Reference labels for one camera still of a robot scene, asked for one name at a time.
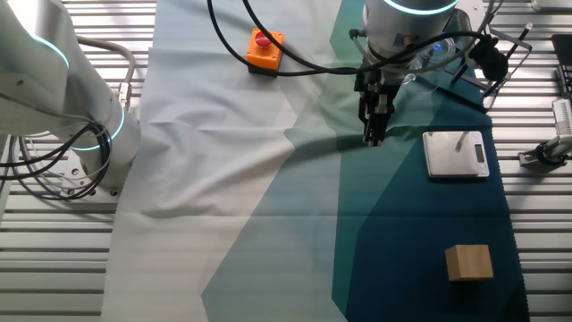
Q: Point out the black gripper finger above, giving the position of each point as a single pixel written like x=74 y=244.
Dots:
x=369 y=127
x=381 y=125

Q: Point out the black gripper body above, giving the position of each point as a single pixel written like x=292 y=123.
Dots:
x=380 y=87

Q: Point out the clear glass cup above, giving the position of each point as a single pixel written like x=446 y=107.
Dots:
x=442 y=56

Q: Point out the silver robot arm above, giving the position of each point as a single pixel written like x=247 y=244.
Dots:
x=44 y=89

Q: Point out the silver digital kitchen scale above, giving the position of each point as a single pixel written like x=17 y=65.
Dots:
x=451 y=154

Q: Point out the orange emergency stop button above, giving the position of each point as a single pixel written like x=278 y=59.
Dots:
x=264 y=51

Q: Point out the teal and white tablecloth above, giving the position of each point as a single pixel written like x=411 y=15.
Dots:
x=223 y=179

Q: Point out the wooden block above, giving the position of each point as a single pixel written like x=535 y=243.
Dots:
x=469 y=263

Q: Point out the black keyboard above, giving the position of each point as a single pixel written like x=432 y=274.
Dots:
x=564 y=58

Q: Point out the silver depth camera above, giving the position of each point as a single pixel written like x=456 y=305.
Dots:
x=563 y=117

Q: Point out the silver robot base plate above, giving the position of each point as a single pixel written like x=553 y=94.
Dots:
x=76 y=172

